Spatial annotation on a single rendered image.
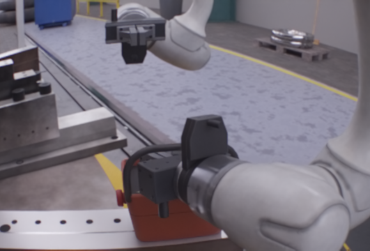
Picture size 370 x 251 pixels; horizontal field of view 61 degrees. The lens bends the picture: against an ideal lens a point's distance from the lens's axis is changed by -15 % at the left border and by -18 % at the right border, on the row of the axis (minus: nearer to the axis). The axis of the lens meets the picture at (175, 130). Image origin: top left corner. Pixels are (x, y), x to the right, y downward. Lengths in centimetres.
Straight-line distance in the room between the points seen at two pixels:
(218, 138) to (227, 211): 13
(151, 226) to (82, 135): 122
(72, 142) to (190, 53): 101
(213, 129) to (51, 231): 42
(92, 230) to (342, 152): 51
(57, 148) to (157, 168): 136
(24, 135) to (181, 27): 97
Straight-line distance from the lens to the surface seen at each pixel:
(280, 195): 35
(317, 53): 583
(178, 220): 67
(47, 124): 167
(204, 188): 43
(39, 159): 176
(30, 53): 295
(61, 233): 75
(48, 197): 155
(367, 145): 47
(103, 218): 77
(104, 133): 188
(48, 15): 1020
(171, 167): 49
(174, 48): 96
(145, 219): 65
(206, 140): 47
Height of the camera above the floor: 116
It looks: 24 degrees down
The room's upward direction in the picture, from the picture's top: straight up
